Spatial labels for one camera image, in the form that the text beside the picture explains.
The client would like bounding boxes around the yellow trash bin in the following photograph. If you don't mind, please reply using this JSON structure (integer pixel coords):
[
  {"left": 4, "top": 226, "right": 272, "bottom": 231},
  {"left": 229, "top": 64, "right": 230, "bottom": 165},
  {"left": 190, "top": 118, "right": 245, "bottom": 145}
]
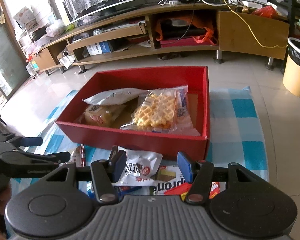
[{"left": 282, "top": 37, "right": 300, "bottom": 97}]

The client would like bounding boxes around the round bun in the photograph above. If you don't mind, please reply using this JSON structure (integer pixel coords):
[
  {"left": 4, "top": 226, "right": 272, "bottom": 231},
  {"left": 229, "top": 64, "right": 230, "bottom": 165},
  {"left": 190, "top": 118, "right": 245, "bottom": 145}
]
[{"left": 83, "top": 105, "right": 126, "bottom": 127}]

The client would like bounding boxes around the white duck gizzard packet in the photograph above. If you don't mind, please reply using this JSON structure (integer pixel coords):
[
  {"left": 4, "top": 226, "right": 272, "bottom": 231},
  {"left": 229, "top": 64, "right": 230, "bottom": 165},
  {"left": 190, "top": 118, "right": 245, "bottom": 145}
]
[{"left": 113, "top": 146, "right": 162, "bottom": 187}]

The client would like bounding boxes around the red cardboard box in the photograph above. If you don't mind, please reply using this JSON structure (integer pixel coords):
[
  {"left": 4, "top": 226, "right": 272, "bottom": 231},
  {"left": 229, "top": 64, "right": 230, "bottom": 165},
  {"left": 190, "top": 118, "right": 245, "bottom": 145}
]
[{"left": 57, "top": 66, "right": 210, "bottom": 160}]

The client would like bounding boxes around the orange plastic bag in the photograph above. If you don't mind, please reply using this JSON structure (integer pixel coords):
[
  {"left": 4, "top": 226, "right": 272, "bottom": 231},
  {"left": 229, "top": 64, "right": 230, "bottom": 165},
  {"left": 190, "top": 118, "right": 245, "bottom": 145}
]
[{"left": 154, "top": 14, "right": 218, "bottom": 47}]

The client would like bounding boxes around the white blue bread package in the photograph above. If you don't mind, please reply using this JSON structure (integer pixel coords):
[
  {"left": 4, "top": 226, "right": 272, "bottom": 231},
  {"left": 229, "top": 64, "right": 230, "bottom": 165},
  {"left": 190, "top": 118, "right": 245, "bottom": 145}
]
[{"left": 120, "top": 85, "right": 200, "bottom": 137}]

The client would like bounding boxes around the red white small packet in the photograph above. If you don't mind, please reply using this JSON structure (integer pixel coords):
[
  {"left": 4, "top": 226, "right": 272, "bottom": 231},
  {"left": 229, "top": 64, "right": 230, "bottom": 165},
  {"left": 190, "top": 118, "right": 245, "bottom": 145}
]
[{"left": 69, "top": 144, "right": 86, "bottom": 167}]

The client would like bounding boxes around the red yellow snack bag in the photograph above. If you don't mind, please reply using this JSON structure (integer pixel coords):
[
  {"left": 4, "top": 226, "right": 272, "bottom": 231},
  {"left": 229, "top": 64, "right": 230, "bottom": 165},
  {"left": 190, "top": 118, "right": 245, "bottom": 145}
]
[{"left": 164, "top": 182, "right": 221, "bottom": 202}]

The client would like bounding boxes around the Kapron wafer packet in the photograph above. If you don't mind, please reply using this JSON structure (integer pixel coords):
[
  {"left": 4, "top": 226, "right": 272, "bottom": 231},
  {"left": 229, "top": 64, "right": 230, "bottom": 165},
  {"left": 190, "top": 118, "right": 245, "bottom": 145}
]
[{"left": 150, "top": 165, "right": 191, "bottom": 198}]

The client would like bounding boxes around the silver white snack packet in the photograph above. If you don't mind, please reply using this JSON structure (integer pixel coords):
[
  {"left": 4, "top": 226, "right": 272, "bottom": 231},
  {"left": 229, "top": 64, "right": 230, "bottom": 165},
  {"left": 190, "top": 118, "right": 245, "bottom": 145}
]
[{"left": 83, "top": 88, "right": 148, "bottom": 106}]

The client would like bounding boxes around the yellow cable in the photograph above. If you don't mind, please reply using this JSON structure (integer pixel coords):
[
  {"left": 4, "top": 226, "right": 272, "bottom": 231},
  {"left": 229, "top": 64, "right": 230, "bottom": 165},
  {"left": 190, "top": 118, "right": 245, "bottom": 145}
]
[{"left": 180, "top": 0, "right": 289, "bottom": 49}]

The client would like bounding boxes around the blue white carton box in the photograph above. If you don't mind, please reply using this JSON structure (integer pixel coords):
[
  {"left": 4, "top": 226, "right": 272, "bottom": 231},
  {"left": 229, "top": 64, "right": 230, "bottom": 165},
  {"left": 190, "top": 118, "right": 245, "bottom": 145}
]
[{"left": 86, "top": 41, "right": 113, "bottom": 56}]

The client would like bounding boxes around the red plastic bag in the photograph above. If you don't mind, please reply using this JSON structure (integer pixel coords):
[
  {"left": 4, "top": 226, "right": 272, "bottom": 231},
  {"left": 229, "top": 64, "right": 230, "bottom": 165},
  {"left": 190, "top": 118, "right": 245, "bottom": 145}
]
[{"left": 251, "top": 5, "right": 278, "bottom": 18}]

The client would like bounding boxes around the wooden TV stand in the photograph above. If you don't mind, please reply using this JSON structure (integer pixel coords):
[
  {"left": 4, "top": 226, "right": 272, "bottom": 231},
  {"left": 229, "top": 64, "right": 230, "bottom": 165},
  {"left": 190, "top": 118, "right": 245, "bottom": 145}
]
[{"left": 29, "top": 3, "right": 289, "bottom": 72}]

